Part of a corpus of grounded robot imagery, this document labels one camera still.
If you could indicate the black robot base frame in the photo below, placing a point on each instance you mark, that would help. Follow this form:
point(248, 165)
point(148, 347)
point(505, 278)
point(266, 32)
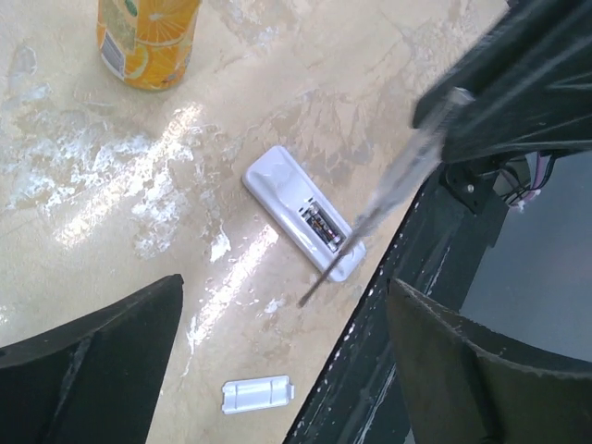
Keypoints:
point(395, 370)

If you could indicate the orange juice bottle green label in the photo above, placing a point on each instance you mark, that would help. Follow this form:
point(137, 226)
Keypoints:
point(147, 43)

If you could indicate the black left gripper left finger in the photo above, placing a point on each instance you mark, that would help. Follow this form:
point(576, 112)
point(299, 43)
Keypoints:
point(95, 379)

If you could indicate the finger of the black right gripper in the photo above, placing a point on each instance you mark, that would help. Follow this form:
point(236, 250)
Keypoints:
point(530, 76)

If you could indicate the white remote control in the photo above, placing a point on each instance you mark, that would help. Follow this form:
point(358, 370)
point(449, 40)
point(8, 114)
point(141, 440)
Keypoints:
point(285, 191)

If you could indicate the white battery compartment cover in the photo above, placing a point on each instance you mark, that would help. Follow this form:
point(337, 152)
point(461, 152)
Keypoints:
point(247, 395)

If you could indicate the clear handle screwdriver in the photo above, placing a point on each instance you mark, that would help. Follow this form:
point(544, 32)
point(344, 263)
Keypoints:
point(419, 157)

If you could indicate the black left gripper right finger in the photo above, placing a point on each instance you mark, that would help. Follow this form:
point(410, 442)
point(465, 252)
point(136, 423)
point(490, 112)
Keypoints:
point(485, 379)

